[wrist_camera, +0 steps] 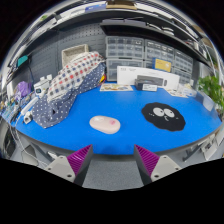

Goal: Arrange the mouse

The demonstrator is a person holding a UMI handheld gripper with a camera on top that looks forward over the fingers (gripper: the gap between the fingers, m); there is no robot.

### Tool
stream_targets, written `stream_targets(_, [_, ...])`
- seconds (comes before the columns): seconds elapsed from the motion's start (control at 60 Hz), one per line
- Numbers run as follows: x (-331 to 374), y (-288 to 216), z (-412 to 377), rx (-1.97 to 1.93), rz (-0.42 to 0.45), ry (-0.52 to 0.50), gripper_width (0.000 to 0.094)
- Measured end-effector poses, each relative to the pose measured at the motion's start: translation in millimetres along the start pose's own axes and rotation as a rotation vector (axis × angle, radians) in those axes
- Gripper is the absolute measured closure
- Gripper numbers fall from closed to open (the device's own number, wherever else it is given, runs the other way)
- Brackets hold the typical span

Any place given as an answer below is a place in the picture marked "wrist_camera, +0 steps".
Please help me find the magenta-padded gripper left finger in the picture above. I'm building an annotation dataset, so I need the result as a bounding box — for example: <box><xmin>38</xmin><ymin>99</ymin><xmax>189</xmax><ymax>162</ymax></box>
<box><xmin>44</xmin><ymin>143</ymin><xmax>94</xmax><ymax>188</ymax></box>

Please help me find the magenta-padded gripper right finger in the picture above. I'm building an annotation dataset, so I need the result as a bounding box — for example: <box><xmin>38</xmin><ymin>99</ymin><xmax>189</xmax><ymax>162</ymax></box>
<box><xmin>133</xmin><ymin>143</ymin><xmax>183</xmax><ymax>187</ymax></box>

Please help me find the pale pink computer mouse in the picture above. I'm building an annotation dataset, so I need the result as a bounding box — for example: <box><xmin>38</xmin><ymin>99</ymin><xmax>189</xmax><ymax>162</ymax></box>
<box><xmin>89</xmin><ymin>115</ymin><xmax>121</xmax><ymax>135</ymax></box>

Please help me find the black round-eyed mouse pad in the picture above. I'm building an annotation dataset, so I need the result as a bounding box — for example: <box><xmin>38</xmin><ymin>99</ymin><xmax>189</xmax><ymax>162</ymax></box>
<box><xmin>141</xmin><ymin>102</ymin><xmax>187</xmax><ymax>132</ymax></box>

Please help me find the printed picture leaflet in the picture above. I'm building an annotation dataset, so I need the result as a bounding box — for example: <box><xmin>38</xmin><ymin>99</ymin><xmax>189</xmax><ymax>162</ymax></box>
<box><xmin>165</xmin><ymin>88</ymin><xmax>189</xmax><ymax>99</ymax></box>
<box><xmin>99</xmin><ymin>83</ymin><xmax>134</xmax><ymax>93</ymax></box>

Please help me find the white power strip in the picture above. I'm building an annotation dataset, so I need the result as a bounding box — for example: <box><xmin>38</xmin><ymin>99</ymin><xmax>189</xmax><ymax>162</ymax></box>
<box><xmin>20</xmin><ymin>96</ymin><xmax>40</xmax><ymax>116</ymax></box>

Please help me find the checkered and dotted cloth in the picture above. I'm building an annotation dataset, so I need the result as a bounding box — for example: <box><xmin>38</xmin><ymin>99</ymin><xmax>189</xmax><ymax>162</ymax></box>
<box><xmin>31</xmin><ymin>51</ymin><xmax>107</xmax><ymax>129</ymax></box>

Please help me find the small black product box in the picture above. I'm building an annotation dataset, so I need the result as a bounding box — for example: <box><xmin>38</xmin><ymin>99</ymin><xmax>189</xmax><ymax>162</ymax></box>
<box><xmin>134</xmin><ymin>78</ymin><xmax>158</xmax><ymax>92</ymax></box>

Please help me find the white tissue pack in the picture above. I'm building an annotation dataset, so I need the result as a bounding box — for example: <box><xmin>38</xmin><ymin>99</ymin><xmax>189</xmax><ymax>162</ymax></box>
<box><xmin>178</xmin><ymin>83</ymin><xmax>198</xmax><ymax>98</ymax></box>

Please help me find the white box-shaped device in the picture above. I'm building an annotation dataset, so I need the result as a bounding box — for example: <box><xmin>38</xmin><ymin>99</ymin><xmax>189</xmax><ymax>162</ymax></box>
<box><xmin>33</xmin><ymin>78</ymin><xmax>51</xmax><ymax>98</ymax></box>

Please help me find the clear acrylic stand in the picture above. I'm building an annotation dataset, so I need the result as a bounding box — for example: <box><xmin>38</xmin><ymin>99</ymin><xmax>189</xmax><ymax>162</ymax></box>
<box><xmin>196</xmin><ymin>91</ymin><xmax>215</xmax><ymax>112</ymax></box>

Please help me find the long white keyboard box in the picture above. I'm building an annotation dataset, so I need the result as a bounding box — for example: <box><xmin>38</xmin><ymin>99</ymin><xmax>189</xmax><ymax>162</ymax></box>
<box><xmin>116</xmin><ymin>65</ymin><xmax>181</xmax><ymax>90</ymax></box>

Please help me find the purple object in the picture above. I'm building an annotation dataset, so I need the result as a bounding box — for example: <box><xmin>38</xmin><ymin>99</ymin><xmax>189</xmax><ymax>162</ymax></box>
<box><xmin>16</xmin><ymin>80</ymin><xmax>33</xmax><ymax>98</ymax></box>

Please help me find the green potted plant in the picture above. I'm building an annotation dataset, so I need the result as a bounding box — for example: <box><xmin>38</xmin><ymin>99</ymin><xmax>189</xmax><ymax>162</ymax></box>
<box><xmin>197</xmin><ymin>75</ymin><xmax>224</xmax><ymax>118</ymax></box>

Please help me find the yellow card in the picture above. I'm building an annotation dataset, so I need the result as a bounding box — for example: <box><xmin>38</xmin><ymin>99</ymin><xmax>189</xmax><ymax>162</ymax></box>
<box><xmin>152</xmin><ymin>58</ymin><xmax>173</xmax><ymax>73</ymax></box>

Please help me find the white wicker basket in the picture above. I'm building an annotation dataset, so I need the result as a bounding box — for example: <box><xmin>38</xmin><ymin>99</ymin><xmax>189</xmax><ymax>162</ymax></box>
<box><xmin>61</xmin><ymin>43</ymin><xmax>90</xmax><ymax>66</ymax></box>

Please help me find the teal wall-hung object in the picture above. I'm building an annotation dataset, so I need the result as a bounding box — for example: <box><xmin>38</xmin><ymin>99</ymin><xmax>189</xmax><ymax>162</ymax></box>
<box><xmin>17</xmin><ymin>54</ymin><xmax>29</xmax><ymax>68</ymax></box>

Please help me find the dark wall shelf unit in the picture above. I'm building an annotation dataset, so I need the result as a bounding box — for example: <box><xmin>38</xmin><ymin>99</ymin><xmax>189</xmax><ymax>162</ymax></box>
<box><xmin>9</xmin><ymin>0</ymin><xmax>218</xmax><ymax>68</ymax></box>

